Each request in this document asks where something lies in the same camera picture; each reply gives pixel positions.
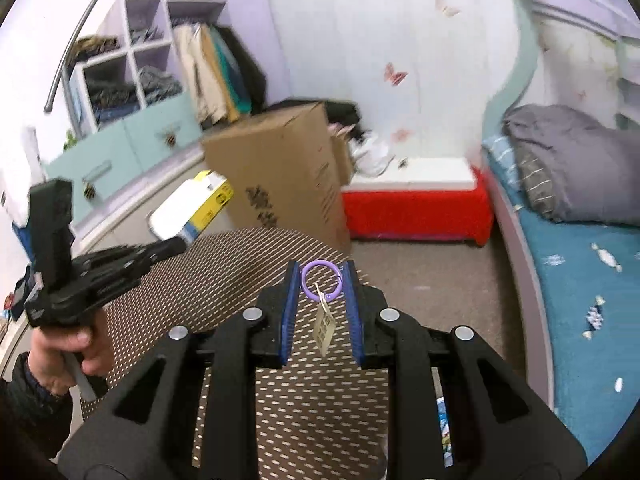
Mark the teal drawer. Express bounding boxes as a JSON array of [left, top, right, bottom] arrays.
[[124, 94, 202, 172], [44, 130, 132, 222]]

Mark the bed with blue sheet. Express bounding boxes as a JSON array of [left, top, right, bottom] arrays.
[[481, 135, 640, 467]]

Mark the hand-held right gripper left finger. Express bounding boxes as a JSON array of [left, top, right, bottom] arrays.
[[59, 260, 302, 480]]

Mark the purple ring with paper tag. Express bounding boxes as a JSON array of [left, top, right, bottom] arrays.
[[300, 258, 345, 362]]

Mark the dark folded clothes pile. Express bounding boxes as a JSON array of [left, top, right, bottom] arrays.
[[84, 76, 139, 122]]

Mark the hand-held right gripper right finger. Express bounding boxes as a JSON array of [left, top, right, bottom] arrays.
[[344, 260, 589, 480]]

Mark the dark hanging garment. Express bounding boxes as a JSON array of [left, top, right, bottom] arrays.
[[220, 26, 269, 112]]

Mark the black cloth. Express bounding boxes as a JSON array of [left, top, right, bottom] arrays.
[[265, 100, 362, 133]]

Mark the teal bed frame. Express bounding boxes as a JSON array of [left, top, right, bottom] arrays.
[[480, 0, 640, 161]]

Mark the grey folded clothes pile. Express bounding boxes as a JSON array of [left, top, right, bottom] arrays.
[[137, 65, 182, 107]]

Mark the person's left hand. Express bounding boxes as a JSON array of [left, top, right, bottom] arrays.
[[27, 309, 115, 397]]

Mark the white plastic bag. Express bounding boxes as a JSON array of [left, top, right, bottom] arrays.
[[348, 132, 391, 177]]

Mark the cream hanging jacket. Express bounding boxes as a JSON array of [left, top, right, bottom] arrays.
[[172, 24, 213, 127]]

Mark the grey blanket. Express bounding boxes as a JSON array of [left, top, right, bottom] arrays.
[[502, 104, 640, 226]]

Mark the white foam lid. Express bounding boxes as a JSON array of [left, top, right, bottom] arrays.
[[349, 156, 477, 192]]

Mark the person's left forearm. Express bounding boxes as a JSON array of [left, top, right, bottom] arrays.
[[0, 352, 109, 463]]

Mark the large cardboard box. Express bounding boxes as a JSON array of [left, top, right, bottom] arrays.
[[201, 101, 352, 257]]

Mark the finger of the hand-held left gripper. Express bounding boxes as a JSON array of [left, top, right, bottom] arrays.
[[119, 236, 188, 274]]

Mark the curved metal rail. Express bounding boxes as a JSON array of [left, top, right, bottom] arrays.
[[43, 0, 129, 114]]

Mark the white yellow carton box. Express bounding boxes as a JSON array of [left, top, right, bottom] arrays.
[[148, 170, 235, 246]]

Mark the white shelving unit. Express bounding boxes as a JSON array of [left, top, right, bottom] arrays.
[[66, 0, 232, 137]]

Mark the yellow hanging garment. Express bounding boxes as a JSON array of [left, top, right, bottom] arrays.
[[200, 25, 242, 122]]

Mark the red storage box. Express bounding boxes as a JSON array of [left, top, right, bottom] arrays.
[[341, 167, 496, 247]]

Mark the teal hanging garment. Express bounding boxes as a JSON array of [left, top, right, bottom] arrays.
[[210, 27, 252, 114]]

